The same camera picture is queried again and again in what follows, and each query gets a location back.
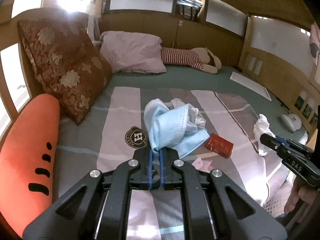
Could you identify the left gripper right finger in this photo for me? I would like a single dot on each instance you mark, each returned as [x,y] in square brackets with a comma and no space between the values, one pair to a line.
[214,206]

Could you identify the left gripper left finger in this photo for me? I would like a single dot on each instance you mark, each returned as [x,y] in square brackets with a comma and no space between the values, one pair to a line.
[97,206]

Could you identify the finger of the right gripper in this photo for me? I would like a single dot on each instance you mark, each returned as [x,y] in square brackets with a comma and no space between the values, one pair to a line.
[269,143]

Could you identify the white tissue wad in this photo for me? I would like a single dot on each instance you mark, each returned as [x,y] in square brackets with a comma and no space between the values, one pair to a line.
[262,132]

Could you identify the light blue face mask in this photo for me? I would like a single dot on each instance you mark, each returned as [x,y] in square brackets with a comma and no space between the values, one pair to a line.
[171,129]

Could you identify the person's right hand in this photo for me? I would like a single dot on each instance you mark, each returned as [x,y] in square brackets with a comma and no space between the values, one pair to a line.
[300,192]

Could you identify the white round device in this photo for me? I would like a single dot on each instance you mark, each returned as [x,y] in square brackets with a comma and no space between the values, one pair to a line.
[291,121]

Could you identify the red cigarette pack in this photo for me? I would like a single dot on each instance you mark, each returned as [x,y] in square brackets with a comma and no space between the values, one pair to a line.
[219,145]

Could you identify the pink paper scrap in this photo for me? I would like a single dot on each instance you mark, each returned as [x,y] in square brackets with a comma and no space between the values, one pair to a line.
[203,165]

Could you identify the white flat board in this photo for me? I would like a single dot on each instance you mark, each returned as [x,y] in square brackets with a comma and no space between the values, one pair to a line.
[250,84]

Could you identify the orange carrot plush pillow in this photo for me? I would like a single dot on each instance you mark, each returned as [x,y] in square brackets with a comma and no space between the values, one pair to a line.
[27,160]

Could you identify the wooden headboard cabinet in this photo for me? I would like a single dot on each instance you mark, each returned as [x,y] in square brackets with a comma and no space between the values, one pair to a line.
[273,53]

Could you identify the white crumpled tissue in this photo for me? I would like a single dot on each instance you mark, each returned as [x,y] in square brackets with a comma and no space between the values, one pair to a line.
[194,115]

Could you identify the plaid patchwork bed quilt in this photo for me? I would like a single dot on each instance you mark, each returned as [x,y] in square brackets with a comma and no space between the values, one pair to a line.
[206,128]

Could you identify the striped rag doll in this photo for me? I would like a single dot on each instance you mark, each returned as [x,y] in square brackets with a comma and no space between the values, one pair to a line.
[197,58]

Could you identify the brown floral brocade pillow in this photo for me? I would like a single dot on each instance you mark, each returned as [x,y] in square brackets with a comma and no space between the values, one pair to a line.
[65,63]

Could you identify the pink bed pillow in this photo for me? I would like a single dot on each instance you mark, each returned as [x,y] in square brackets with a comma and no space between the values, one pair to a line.
[132,52]

